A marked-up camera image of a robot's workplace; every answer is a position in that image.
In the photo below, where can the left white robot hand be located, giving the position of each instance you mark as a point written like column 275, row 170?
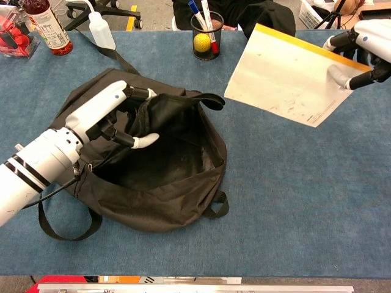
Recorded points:
column 97, row 107

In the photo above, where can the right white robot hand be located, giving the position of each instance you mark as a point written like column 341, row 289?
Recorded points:
column 378, row 39

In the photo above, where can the white book with yellow spine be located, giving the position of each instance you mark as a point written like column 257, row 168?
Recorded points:
column 284, row 76

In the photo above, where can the black fabric backpack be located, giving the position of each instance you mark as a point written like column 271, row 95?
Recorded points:
column 168, row 198

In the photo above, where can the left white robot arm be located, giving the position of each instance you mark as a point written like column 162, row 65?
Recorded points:
column 36, row 164

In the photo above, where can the black tripod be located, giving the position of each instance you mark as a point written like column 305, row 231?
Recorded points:
column 331, row 15

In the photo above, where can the white plastic basket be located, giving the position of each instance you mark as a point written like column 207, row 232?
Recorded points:
column 307, row 13

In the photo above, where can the white plastic squeeze bottle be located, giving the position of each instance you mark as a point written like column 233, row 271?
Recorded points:
column 102, row 30

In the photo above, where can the brown jar with label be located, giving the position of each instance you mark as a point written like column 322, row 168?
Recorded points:
column 52, row 27

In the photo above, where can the black office chair base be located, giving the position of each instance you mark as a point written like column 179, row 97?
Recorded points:
column 122, row 12

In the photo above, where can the clear box with red pieces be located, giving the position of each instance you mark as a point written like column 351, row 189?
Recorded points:
column 15, row 42

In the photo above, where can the black baseball cap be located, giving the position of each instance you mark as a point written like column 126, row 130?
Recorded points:
column 275, row 18

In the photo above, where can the yellow ball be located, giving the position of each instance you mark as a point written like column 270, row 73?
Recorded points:
column 202, row 42

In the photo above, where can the white marker with red cap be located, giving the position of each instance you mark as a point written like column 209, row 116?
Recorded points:
column 215, row 47

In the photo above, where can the white marker with blue cap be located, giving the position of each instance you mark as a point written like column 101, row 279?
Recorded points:
column 193, row 6

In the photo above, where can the orange label strip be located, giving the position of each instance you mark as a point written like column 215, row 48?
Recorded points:
column 122, row 279

